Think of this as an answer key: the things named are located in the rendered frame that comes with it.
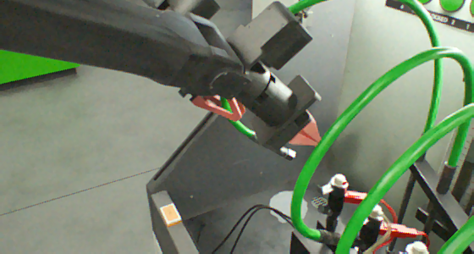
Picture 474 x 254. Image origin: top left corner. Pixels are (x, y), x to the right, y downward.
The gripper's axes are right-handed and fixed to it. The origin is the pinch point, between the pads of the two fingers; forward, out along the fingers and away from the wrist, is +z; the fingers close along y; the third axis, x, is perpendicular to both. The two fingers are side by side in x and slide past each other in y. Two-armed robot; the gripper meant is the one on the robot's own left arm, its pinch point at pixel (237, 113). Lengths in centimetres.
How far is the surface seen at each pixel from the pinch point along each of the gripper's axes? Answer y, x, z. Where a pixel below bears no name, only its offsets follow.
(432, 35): 7.5, -30.0, 11.6
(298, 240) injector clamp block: 3.8, 10.1, 26.1
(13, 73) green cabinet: 213, 213, -143
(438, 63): 9.3, -28.1, 16.2
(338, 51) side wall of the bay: 38.6, -15.5, 7.4
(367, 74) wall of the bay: 35.9, -17.2, 15.9
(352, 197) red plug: 1.8, -4.2, 24.0
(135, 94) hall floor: 232, 150, -57
